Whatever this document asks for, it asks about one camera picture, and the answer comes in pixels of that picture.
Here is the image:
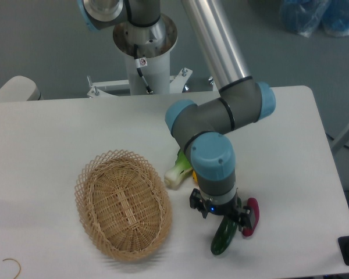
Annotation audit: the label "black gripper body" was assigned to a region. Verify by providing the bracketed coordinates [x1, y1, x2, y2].
[200, 195, 242, 223]

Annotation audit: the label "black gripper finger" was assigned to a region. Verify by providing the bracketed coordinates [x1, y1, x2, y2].
[189, 188, 208, 219]
[240, 206, 253, 232]

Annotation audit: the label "dark green cucumber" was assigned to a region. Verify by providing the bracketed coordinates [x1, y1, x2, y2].
[211, 216, 238, 256]

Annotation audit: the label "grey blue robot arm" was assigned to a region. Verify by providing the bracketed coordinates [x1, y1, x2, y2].
[78, 1, 276, 236]

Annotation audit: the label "purple eggplant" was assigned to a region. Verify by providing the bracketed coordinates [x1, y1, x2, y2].
[242, 198, 260, 238]

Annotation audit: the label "yellow bell pepper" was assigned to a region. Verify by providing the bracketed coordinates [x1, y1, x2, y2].
[192, 171, 198, 184]

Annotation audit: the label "green bok choy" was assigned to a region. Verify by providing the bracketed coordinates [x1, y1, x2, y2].
[164, 150, 193, 190]

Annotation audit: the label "woven wicker basket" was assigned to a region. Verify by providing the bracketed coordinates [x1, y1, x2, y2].
[75, 150, 172, 262]

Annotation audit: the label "tan rubber band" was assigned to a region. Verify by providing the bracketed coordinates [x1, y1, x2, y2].
[2, 257, 23, 278]

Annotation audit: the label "white chair back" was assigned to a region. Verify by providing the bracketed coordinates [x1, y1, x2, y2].
[0, 76, 44, 103]

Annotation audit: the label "blue plastic bag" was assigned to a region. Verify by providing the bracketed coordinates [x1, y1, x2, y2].
[279, 1, 349, 38]

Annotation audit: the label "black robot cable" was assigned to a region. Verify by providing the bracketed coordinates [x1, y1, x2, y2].
[133, 43, 154, 95]

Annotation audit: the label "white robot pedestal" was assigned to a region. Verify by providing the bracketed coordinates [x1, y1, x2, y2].
[86, 14, 222, 99]

